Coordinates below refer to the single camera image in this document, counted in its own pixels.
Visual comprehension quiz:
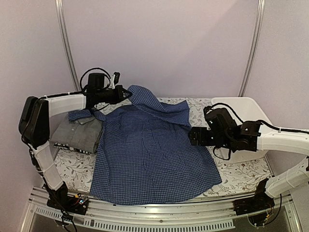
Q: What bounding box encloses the floral white tablecloth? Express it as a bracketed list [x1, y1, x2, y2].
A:
[55, 98, 273, 201]

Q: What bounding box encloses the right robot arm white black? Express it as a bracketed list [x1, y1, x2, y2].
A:
[188, 119, 309, 211]

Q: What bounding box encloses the right aluminium frame post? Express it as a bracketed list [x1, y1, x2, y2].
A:
[238, 0, 266, 97]

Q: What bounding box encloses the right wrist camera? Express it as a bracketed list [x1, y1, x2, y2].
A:
[203, 107, 238, 140]

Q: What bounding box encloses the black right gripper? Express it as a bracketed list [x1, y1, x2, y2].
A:
[188, 127, 233, 150]

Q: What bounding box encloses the left aluminium frame post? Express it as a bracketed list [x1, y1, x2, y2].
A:
[55, 0, 81, 91]

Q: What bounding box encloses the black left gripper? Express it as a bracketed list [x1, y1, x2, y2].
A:
[97, 85, 132, 105]

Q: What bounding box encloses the aluminium frame post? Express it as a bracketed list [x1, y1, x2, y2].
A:
[238, 0, 266, 97]
[55, 0, 81, 91]

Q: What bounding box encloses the grey folded shirt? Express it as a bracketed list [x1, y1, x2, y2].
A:
[50, 116, 102, 154]

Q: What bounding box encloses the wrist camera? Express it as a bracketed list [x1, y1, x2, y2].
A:
[88, 72, 120, 90]
[203, 107, 238, 140]

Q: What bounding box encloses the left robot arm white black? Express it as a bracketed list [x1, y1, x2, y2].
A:
[18, 85, 132, 191]

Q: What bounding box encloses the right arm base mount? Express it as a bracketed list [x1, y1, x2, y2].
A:
[233, 196, 275, 216]

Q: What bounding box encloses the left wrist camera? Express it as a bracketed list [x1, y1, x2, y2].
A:
[88, 72, 120, 90]

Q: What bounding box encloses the blue checked long sleeve shirt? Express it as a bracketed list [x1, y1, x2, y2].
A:
[67, 84, 223, 206]

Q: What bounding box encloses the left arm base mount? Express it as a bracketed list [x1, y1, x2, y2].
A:
[47, 193, 89, 215]

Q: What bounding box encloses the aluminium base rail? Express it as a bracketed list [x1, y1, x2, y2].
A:
[21, 187, 303, 232]

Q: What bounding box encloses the white plastic basket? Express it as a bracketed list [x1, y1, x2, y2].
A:
[211, 97, 271, 124]

